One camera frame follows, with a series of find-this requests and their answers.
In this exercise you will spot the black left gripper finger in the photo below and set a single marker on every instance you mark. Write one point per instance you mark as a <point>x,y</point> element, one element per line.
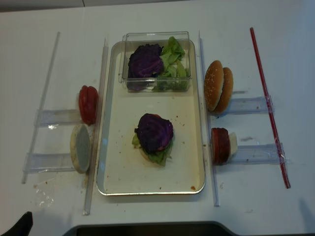
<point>22,227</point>

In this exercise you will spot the sesame top bun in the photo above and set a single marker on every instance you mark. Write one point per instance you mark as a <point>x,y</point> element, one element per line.
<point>213,84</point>

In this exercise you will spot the red tomato slices left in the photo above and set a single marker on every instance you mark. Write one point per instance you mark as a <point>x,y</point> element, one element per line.
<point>88,98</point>

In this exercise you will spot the green lettuce on burger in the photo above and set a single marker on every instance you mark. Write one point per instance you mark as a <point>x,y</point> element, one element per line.
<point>167,150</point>

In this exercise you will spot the green lettuce in container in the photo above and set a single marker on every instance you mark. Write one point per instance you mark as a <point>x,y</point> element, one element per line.
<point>172,75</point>

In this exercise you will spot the red meat patty slices right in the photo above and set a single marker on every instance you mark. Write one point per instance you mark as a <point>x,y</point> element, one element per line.
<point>220,145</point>

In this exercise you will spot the clear channel lower left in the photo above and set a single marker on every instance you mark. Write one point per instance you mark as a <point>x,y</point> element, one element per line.
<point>39,162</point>

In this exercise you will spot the clear channel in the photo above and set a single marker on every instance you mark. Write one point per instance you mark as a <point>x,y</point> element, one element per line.
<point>243,106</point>
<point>258,154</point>
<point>57,117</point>
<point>39,162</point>

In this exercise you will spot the pale bun half left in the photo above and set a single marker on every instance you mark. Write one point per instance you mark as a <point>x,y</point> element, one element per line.
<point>80,148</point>

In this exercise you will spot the clear channel upper left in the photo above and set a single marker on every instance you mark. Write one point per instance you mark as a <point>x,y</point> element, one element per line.
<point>57,117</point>

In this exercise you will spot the metal baking tray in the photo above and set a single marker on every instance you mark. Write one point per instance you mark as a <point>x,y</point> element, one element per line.
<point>122,170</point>

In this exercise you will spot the purple cabbage leaf in container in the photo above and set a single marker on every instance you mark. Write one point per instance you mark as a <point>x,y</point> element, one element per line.
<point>145,62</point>

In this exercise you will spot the clear plastic container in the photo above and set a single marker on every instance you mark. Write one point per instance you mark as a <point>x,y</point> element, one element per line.
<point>132,41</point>

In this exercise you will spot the clear channel lower right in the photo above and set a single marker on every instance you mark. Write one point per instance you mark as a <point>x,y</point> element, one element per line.
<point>258,154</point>

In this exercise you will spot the clear channel upper right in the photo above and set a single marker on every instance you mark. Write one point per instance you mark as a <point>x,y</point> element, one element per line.
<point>243,106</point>

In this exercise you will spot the red plastic rod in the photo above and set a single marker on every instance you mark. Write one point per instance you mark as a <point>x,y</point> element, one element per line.
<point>279,148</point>

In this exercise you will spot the clear rail left of tray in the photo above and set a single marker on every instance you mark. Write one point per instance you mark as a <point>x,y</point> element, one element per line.
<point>92,168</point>

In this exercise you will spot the clear rail of tray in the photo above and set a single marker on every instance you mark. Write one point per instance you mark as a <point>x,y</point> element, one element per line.
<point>213,171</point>
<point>92,168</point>

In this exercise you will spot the clear rail right of tray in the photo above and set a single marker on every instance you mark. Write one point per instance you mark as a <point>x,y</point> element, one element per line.
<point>213,171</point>

